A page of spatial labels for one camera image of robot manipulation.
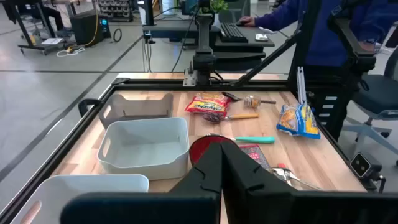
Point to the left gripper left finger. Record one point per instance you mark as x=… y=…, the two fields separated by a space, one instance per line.
x=186 y=205

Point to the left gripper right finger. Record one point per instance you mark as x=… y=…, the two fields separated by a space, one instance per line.
x=255 y=199

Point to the long silver spoon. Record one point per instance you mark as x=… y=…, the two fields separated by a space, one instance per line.
x=287 y=176

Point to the red patterned tin box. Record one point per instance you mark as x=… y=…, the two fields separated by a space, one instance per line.
x=253 y=154

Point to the red and black bowl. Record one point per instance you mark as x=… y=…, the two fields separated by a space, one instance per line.
x=199 y=147

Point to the blue yellow noodle packet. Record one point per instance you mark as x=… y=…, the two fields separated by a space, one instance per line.
x=298 y=121

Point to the small glass spice jar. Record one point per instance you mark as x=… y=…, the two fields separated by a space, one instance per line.
x=252 y=101

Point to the red ramen noodle packet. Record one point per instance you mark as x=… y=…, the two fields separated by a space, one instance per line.
x=206 y=104

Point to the dark metal spoon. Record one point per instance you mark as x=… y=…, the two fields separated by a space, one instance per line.
x=230 y=96

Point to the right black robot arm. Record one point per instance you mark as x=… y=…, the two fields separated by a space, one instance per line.
x=203 y=63

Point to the light grey plastic bin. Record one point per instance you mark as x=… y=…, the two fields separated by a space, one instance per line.
x=143 y=149

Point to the white plastic bin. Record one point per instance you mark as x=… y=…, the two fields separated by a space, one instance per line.
x=93 y=186

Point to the dark grey plastic bin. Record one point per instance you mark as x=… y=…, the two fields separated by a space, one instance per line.
x=136 y=105

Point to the silver aluminium bar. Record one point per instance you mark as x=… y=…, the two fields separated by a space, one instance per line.
x=301 y=84

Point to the black drawer cabinet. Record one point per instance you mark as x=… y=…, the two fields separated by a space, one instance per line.
x=343 y=112

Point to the office chair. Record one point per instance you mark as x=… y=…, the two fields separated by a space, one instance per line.
x=376 y=93

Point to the person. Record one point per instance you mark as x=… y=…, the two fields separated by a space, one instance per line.
x=325 y=46

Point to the black keyboard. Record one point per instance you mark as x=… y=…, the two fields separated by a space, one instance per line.
x=233 y=32

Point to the black desk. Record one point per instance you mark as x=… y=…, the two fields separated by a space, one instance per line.
x=177 y=31

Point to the person's hand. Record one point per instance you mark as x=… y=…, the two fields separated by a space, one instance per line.
x=247 y=21

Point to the green potted plant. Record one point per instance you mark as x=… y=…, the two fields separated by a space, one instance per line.
x=217 y=5

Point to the black computer tower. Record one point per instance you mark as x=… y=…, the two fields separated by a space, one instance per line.
x=84 y=29

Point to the storage rack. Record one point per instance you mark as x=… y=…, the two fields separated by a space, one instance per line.
x=115 y=9

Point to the white paper sheet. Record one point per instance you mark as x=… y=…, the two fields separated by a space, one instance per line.
x=52 y=41

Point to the black rolling cart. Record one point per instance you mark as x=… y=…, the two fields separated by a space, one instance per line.
x=40 y=47

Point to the black table-level camera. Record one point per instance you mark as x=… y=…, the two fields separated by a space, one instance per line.
x=360 y=165

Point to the black aluminium frame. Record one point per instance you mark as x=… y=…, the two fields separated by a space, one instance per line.
x=149 y=84

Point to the grey mounting bracket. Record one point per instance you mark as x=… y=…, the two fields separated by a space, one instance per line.
x=189 y=77

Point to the black frame clamp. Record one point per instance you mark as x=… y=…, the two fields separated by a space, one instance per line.
x=88 y=102

